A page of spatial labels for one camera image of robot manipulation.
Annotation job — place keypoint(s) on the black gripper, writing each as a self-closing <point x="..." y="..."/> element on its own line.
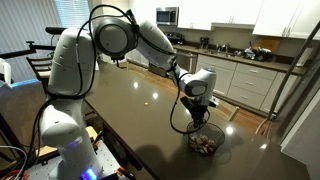
<point x="200" y="109"/>

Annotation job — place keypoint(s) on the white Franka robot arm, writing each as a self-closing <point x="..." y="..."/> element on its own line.
<point x="73" y="66"/>

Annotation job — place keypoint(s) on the pile of wrapped candies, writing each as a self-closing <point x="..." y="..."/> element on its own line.
<point x="201" y="143"/>

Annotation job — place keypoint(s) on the light wooden chair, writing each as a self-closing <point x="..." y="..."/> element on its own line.
<point x="230" y="110"/>

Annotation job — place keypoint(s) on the stainless steel dishwasher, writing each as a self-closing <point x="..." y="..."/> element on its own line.
<point x="187" y="60"/>

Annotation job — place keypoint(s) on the white drawer base cabinets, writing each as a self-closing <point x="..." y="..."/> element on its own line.
<point x="250" y="83"/>

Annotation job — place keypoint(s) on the chrome sink faucet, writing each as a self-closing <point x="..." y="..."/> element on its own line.
<point x="225" y="47"/>

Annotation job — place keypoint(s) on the black coffee maker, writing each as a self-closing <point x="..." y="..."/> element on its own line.
<point x="204" y="42"/>

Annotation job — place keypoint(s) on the black stainless stove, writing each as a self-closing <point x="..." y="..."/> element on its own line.
<point x="175" y="37"/>

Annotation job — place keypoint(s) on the clutter of counter items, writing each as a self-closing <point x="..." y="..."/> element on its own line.
<point x="256" y="53"/>

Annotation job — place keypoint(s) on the dark metal stand pole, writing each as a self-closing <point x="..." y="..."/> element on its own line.
<point x="290" y="71"/>

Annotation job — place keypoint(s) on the wooden cutting board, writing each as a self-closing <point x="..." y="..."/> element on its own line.
<point x="268" y="43"/>

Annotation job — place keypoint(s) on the stainless steel microwave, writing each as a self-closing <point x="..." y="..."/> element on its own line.
<point x="166" y="15"/>

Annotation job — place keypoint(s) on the white paper towel roll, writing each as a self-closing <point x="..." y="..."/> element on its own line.
<point x="305" y="56"/>

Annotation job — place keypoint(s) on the white window blinds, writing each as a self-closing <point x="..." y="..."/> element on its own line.
<point x="71" y="13"/>

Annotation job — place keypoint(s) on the dark wooden chair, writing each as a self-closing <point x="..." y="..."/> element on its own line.
<point x="40" y="68"/>

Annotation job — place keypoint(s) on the white round device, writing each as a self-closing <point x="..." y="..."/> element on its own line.
<point x="4" y="68"/>

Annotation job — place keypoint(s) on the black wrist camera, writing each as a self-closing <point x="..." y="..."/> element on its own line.
<point x="186" y="102"/>

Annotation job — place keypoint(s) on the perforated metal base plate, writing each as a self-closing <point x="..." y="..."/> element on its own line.
<point x="108" y="161"/>

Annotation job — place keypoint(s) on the white wall cabinets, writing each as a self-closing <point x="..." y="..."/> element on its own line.
<point x="283" y="16"/>

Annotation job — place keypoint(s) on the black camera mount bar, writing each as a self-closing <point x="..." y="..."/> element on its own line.
<point x="20" y="51"/>

